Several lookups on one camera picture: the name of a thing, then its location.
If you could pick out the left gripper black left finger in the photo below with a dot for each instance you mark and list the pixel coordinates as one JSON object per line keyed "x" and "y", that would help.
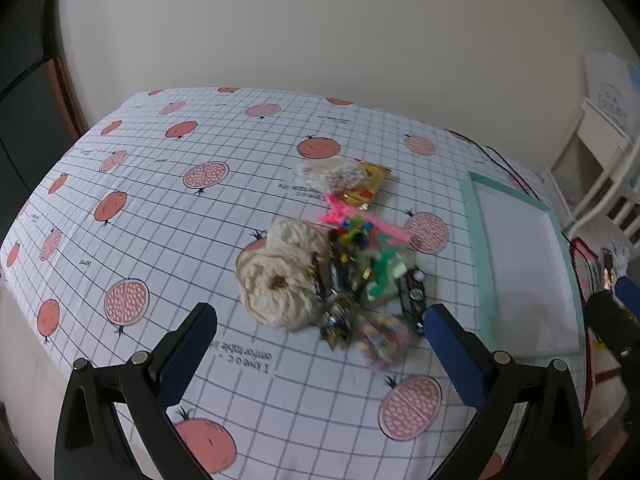
{"x": 90, "y": 442}

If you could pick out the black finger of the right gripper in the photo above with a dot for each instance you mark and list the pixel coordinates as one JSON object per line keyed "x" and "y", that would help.
{"x": 618, "y": 328}

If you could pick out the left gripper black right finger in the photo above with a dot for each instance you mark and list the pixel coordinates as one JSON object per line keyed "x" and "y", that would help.
{"x": 549, "y": 443}

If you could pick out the cream lace scrunchie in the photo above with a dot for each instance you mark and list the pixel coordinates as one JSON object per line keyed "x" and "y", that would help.
{"x": 277, "y": 280}

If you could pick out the black toy car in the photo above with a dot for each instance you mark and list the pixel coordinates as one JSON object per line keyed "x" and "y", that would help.
{"x": 412, "y": 299}

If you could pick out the black gold robot figure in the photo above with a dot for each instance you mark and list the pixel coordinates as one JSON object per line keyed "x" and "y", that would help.
{"x": 334, "y": 294}

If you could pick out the green plastic toy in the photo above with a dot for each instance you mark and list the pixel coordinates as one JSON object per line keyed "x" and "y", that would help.
{"x": 379, "y": 267}

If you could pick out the colourful bead toy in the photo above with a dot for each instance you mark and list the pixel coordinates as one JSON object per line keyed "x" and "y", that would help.
{"x": 355, "y": 231}

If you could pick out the pink hair roller clip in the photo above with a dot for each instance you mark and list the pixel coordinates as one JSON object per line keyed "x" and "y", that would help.
{"x": 339, "y": 211}

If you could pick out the yellow rice cracker packet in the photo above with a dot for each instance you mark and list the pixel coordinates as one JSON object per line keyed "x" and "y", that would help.
{"x": 363, "y": 193}

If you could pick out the bag of white beads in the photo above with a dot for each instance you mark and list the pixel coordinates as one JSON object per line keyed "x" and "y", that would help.
{"x": 331, "y": 175}

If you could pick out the smartphone on stand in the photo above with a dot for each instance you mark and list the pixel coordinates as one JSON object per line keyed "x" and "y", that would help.
{"x": 608, "y": 270}

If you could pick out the mint green shallow box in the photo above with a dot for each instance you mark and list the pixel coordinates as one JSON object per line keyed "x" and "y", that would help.
{"x": 527, "y": 291}

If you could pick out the white shelf unit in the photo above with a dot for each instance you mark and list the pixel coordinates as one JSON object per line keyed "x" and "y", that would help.
{"x": 600, "y": 138}

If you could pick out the pomegranate grid tablecloth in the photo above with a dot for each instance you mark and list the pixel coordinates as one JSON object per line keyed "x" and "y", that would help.
{"x": 146, "y": 214}

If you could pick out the dark wooden cabinet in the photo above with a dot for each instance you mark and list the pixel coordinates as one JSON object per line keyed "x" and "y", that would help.
{"x": 40, "y": 114}

